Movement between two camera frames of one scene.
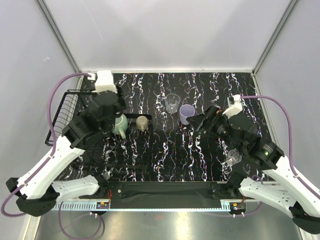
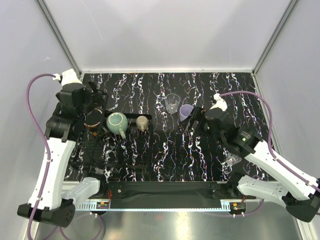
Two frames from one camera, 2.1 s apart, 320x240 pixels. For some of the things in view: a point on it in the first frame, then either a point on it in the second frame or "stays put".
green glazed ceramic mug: (121, 123) stays put
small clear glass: (233, 157) stays put
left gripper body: (120, 105) -> (94, 101)
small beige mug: (142, 122) stays put
